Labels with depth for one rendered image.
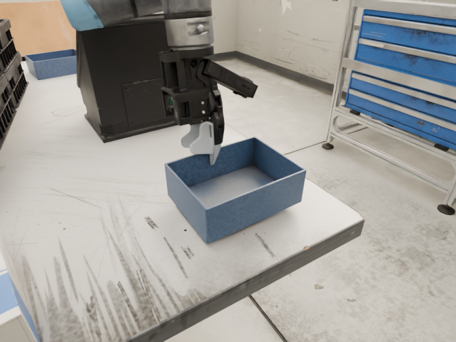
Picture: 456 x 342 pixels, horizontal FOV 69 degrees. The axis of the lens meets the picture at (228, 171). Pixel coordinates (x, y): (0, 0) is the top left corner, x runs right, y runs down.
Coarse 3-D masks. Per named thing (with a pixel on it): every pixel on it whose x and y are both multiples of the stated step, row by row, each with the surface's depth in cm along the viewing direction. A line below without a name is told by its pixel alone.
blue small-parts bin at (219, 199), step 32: (192, 160) 61; (224, 160) 65; (256, 160) 69; (288, 160) 60; (192, 192) 51; (224, 192) 62; (256, 192) 52; (288, 192) 57; (192, 224) 55; (224, 224) 51
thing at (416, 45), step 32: (384, 32) 174; (416, 32) 160; (448, 32) 147; (384, 64) 179; (416, 64) 164; (448, 64) 152; (352, 96) 203; (384, 96) 184; (416, 96) 168; (416, 128) 174; (448, 128) 159
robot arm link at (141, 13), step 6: (138, 0) 54; (144, 0) 54; (150, 0) 55; (156, 0) 55; (138, 6) 55; (144, 6) 55; (150, 6) 56; (156, 6) 56; (162, 6) 57; (138, 12) 56; (144, 12) 56; (150, 12) 57; (156, 12) 58
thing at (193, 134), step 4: (204, 120) 61; (208, 120) 61; (196, 124) 61; (192, 128) 61; (196, 128) 61; (188, 132) 61; (192, 132) 61; (196, 132) 62; (184, 136) 61; (188, 136) 61; (192, 136) 62; (196, 136) 62; (180, 140) 61; (184, 140) 61; (188, 140) 61; (192, 140) 62; (184, 144) 61; (188, 144) 62
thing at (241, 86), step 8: (208, 64) 54; (216, 64) 55; (208, 72) 54; (216, 72) 55; (224, 72) 56; (232, 72) 56; (216, 80) 56; (224, 80) 56; (232, 80) 57; (240, 80) 58; (248, 80) 60; (232, 88) 58; (240, 88) 58; (248, 88) 59; (256, 88) 60; (240, 96) 61; (248, 96) 60
